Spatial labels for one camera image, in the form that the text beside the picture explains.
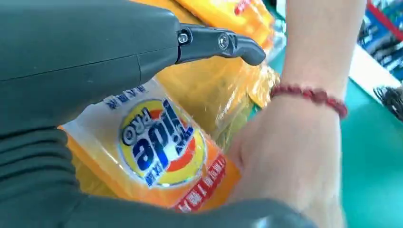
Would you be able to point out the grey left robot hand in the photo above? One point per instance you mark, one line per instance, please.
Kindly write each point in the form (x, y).
(78, 47)

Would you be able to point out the person's left hand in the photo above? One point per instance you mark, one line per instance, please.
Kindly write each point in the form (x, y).
(289, 157)

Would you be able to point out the orange detergent bottle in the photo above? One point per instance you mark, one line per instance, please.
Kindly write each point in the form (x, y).
(220, 15)
(157, 148)

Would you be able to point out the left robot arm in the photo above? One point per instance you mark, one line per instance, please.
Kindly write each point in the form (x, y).
(31, 176)

